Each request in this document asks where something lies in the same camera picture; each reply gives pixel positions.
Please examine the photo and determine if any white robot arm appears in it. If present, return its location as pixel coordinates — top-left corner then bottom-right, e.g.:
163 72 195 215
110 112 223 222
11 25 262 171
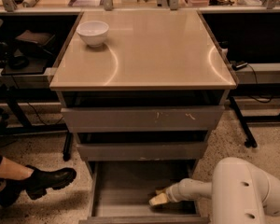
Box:
149 157 280 224

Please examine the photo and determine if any grey open bottom drawer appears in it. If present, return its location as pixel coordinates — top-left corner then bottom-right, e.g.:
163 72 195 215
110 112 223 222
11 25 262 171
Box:
78 161 209 224

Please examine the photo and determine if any grey middle drawer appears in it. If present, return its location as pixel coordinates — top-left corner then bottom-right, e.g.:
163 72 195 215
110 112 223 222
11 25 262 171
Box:
77 142 207 161

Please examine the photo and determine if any grey top drawer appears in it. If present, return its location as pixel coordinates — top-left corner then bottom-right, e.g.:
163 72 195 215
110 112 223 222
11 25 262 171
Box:
62 105 224 133

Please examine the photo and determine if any grey drawer cabinet with counter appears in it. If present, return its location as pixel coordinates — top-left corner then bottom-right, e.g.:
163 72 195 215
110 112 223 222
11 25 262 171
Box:
49 8 239 224

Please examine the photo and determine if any black table leg right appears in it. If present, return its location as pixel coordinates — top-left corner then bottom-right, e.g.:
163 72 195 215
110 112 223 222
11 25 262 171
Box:
229 96 258 148

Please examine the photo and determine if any black table leg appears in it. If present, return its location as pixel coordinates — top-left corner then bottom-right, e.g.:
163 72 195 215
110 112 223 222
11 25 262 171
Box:
63 133 73 161
229 96 258 148

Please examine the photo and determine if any black table leg left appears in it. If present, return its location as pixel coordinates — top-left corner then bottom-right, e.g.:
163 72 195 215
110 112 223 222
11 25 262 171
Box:
63 133 73 161

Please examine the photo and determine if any black leather boot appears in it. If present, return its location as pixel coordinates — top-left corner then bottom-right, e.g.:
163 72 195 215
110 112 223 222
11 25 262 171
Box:
0 165 77 207

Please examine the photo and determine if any small black power adapter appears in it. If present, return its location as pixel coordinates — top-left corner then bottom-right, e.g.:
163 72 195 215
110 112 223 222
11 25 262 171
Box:
231 61 248 71

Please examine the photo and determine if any person's bare leg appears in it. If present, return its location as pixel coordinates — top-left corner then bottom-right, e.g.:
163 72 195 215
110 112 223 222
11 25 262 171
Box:
0 155 34 191

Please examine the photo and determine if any white ceramic bowl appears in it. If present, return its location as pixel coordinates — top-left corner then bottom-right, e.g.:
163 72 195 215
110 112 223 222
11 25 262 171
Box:
77 21 109 47

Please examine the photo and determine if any black device on shelf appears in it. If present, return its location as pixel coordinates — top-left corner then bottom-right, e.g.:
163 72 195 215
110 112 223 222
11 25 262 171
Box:
1 30 56 76

